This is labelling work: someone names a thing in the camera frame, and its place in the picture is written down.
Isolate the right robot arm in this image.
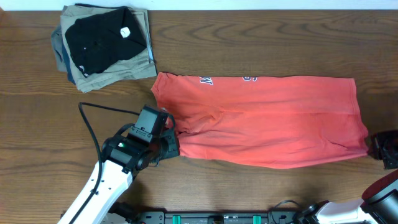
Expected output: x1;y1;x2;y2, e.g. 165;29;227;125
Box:
294;130;397;224

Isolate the grey folded garment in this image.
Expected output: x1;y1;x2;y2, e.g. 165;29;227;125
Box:
50;25;67;72

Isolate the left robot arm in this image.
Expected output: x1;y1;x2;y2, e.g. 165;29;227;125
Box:
60;105;180;223

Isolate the red printed t-shirt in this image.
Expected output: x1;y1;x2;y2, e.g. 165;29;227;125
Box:
152;73;368;169

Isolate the khaki folded garment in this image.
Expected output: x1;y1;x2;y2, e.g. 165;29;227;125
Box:
59;4;157;93

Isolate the black folded shirt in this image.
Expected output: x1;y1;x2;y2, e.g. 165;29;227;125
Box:
65;7;147;77

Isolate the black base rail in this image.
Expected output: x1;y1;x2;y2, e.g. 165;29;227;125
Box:
101;211;297;224

